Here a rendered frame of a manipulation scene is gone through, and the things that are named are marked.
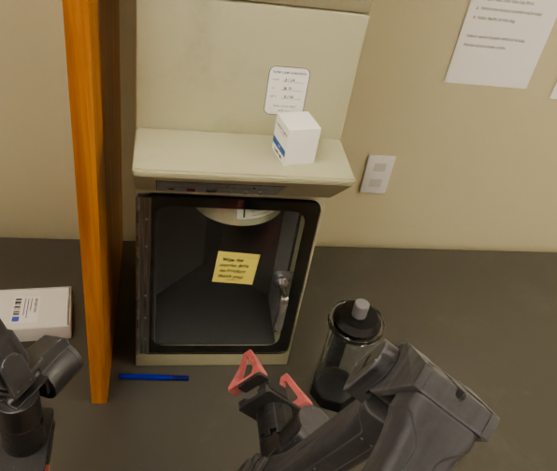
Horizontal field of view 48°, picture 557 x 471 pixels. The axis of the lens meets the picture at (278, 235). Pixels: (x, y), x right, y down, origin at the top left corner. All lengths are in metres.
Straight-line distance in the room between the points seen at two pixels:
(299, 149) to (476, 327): 0.85
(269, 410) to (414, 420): 0.51
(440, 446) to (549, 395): 1.05
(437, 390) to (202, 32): 0.59
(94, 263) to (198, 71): 0.34
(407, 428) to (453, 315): 1.12
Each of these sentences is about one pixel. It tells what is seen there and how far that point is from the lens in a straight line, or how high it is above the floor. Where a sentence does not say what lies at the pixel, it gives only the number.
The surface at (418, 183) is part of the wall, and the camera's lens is 1.68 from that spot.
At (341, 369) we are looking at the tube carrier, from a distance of 1.24.
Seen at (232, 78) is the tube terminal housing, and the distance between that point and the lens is 0.94.
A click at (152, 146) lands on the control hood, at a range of 0.94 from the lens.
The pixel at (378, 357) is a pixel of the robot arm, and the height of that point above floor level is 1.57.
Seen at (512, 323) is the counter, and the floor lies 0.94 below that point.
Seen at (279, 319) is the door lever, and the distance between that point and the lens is 1.18.
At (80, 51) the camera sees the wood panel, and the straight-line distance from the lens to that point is 0.84.
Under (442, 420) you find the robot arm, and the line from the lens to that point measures 0.53.
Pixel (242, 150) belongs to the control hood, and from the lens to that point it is 0.94.
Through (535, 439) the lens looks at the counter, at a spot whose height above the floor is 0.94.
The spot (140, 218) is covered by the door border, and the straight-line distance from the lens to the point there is 1.07.
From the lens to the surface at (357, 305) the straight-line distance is 1.16.
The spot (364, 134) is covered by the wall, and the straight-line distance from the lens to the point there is 1.55.
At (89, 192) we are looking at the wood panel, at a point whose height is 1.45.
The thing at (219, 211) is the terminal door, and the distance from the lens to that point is 1.06.
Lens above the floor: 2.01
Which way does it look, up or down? 39 degrees down
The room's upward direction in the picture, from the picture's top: 11 degrees clockwise
